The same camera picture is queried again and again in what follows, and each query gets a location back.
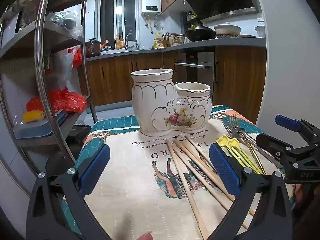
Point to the floral ceramic utensil holder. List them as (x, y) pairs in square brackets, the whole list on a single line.
[(155, 105)]

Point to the built-in oven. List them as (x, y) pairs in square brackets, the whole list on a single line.
[(197, 75)]

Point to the chrome kitchen faucet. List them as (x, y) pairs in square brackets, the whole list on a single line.
[(130, 41)]

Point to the silver fork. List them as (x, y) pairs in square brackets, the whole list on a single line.
[(234, 125)]

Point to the white bowl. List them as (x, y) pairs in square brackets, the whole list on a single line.
[(260, 31)]

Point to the yellow plastic chopstick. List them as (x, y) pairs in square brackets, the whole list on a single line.
[(223, 140), (235, 142)]

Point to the steel shelf rack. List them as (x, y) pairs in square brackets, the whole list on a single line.
[(40, 55)]

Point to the clear plastic bag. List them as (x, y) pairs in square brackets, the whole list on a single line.
[(66, 21)]

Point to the kitchen window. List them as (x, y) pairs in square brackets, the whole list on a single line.
[(117, 17)]

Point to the amber glass bottles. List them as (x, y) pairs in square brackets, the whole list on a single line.
[(120, 42)]

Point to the crumpled red plastic bag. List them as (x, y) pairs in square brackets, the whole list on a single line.
[(70, 100)]

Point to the person's right hand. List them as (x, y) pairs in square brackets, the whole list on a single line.
[(308, 197)]

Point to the yellow cooking oil bottle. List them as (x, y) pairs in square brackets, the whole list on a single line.
[(158, 41)]

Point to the silver spoon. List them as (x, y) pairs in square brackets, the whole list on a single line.
[(242, 130)]

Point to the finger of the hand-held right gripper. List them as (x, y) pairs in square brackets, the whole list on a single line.
[(272, 142), (287, 123)]

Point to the grey kitchen countertop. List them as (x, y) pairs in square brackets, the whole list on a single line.
[(225, 42)]

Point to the gold fork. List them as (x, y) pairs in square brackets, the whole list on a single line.
[(228, 132)]

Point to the white plastic bag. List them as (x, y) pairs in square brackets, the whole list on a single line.
[(63, 67)]

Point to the person's left hand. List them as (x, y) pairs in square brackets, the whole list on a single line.
[(146, 236)]

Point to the printed tablecloth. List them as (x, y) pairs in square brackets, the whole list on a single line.
[(140, 185)]

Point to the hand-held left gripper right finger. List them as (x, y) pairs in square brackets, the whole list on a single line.
[(223, 172)]

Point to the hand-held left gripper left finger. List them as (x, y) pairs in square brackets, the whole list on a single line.
[(96, 170)]

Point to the small yellow item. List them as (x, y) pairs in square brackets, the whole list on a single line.
[(33, 116)]

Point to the wooden chopstick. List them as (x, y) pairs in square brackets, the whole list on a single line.
[(197, 162), (207, 190), (185, 187), (197, 148), (200, 155)]

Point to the black wok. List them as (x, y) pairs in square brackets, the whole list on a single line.
[(200, 33)]

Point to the hanging red plastic bag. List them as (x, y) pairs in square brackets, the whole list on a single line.
[(77, 57)]

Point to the grey blue tray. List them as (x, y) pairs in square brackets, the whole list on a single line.
[(37, 128)]

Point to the wooden base cabinets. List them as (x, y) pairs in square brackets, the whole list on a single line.
[(112, 80)]

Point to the dark pressure cooker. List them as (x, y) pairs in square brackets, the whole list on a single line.
[(93, 47)]

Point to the white water heater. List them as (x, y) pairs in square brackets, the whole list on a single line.
[(151, 0)]

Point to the knife block with scissors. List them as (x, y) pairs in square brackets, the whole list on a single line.
[(167, 40)]

